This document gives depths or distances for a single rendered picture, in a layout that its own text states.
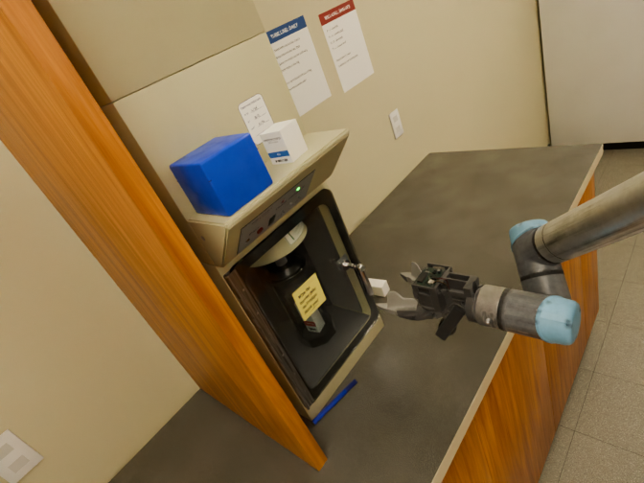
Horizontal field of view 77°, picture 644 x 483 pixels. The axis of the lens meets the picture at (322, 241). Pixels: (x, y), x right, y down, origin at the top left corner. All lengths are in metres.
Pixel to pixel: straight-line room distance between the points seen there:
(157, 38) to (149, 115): 0.11
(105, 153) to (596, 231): 0.69
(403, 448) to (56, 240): 0.87
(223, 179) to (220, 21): 0.29
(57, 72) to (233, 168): 0.23
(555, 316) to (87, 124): 0.70
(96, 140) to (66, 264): 0.58
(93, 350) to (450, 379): 0.85
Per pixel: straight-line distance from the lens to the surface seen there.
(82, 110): 0.56
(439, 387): 0.99
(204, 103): 0.73
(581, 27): 3.53
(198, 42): 0.75
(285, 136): 0.72
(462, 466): 1.09
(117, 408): 1.25
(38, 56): 0.57
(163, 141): 0.69
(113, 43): 0.69
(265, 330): 0.83
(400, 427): 0.95
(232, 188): 0.62
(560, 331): 0.74
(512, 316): 0.75
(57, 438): 1.23
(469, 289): 0.77
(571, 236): 0.77
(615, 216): 0.71
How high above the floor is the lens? 1.72
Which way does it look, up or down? 29 degrees down
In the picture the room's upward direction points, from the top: 24 degrees counter-clockwise
